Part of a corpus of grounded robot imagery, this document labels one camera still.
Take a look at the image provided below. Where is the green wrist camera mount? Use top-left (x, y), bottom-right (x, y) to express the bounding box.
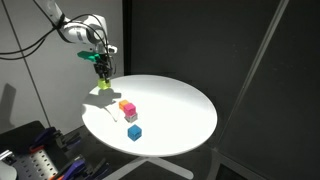
top-left (77, 50), bottom-right (101, 64)

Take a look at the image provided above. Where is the white rounded object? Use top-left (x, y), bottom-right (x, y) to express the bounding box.
top-left (0, 159), bottom-right (18, 180)

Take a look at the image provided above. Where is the small metal bracket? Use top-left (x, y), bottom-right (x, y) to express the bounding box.
top-left (0, 149), bottom-right (15, 165)

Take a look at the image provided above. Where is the pink block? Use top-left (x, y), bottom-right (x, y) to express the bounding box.
top-left (123, 102), bottom-right (137, 117)

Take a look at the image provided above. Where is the black vertical frame post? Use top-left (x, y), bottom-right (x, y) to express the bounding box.
top-left (122, 0), bottom-right (133, 76)

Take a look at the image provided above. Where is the purple spring clamp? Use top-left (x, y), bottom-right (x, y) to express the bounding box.
top-left (29, 126), bottom-right (63, 154)
top-left (49, 158), bottom-right (88, 180)

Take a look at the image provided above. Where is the grey diagonal metal pole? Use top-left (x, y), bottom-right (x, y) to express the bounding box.
top-left (213, 0), bottom-right (291, 148)

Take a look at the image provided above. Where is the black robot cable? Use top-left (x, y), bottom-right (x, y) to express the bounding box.
top-left (0, 0), bottom-right (116, 76)

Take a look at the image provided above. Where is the grey metal frame rail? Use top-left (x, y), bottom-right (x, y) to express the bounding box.
top-left (206, 146), bottom-right (268, 180)

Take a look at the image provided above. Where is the blue block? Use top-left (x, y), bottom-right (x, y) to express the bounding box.
top-left (127, 124), bottom-right (143, 142)

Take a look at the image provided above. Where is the round white table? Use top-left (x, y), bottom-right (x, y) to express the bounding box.
top-left (80, 74), bottom-right (219, 180)

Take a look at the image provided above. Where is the grey block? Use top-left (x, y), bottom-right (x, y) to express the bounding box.
top-left (124, 112), bottom-right (139, 123)

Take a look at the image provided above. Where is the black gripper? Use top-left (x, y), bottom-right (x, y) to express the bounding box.
top-left (93, 54), bottom-right (113, 82)

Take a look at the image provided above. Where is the orange block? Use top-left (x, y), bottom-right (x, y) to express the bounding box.
top-left (118, 99), bottom-right (131, 112)

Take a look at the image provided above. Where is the perforated metal breadboard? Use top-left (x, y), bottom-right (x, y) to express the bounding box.
top-left (9, 148), bottom-right (60, 180)

